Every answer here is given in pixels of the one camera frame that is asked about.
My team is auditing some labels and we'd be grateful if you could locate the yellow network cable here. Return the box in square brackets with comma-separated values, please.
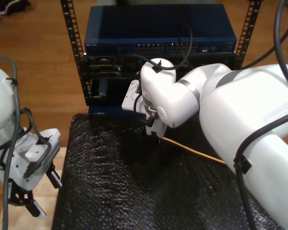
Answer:
[162, 137, 226, 165]

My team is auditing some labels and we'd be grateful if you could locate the black bubble mat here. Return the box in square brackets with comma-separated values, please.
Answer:
[51, 112, 285, 230]

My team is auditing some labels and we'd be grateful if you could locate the black rack server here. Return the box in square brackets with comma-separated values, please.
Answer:
[78, 54, 236, 80]

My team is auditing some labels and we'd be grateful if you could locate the dark shoe white sole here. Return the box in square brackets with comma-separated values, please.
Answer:
[0, 0, 31, 15]

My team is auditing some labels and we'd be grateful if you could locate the short black cable angled plug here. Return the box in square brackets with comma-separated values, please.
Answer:
[0, 130, 24, 170]
[133, 93, 156, 127]

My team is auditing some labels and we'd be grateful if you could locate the dark grey camera cable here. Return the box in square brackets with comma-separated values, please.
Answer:
[20, 107, 53, 179]

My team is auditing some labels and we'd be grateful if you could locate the thick light grey cable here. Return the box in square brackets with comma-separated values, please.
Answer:
[0, 57, 22, 230]

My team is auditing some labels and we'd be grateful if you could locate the long black cable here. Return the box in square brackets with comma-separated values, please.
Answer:
[120, 0, 288, 230]

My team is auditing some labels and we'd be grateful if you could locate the blue network switch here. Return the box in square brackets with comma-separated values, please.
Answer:
[84, 4, 238, 57]

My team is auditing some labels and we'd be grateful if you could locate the black perforated rack post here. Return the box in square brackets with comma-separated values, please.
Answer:
[234, 0, 264, 70]
[60, 0, 91, 106]

